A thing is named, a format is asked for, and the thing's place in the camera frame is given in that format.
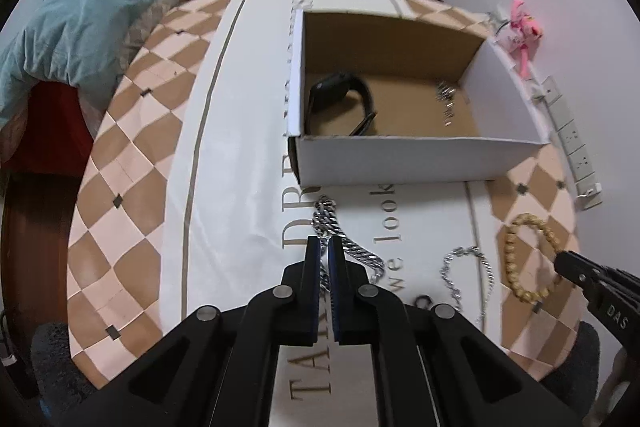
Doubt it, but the white cardboard box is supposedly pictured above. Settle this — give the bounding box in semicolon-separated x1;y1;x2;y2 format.
286;9;553;188

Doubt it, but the grey fuzzy stool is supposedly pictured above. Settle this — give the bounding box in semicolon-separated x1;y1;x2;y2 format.
30;321;103;410
539;321;601;408

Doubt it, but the white power strip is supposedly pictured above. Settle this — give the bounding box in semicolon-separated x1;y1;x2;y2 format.
529;74;604;210

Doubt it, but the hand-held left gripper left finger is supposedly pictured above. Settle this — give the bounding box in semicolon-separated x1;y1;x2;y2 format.
60;236;321;427

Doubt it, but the red cloth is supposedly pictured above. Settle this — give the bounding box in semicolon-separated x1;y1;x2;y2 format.
0;79;96;178

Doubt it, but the pink plush toy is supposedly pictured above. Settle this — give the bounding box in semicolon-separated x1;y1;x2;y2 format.
507;0;545;76

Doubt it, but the black wristband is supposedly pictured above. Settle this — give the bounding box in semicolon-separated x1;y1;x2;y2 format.
305;73;378;137

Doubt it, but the wooden bead bracelet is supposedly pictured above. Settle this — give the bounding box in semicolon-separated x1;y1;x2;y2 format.
502;214;569;306

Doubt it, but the white printed cloth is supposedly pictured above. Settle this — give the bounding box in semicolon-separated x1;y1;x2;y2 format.
159;0;502;427

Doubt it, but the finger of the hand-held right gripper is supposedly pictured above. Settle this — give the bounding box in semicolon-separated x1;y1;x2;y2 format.
554;250;640;349

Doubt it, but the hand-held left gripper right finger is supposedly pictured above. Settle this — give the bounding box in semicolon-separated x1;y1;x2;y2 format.
329;236;587;427

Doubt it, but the thin silver chain bracelet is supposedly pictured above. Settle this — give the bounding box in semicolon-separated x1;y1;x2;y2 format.
439;246;497;329

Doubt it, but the thick silver chain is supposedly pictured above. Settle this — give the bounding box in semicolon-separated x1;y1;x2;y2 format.
312;195;389;294

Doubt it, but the small silver chain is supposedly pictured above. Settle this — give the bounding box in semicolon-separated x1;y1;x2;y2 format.
435;80;459;126

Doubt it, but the checkered tablecloth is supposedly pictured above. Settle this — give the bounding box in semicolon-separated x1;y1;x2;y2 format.
67;0;584;389

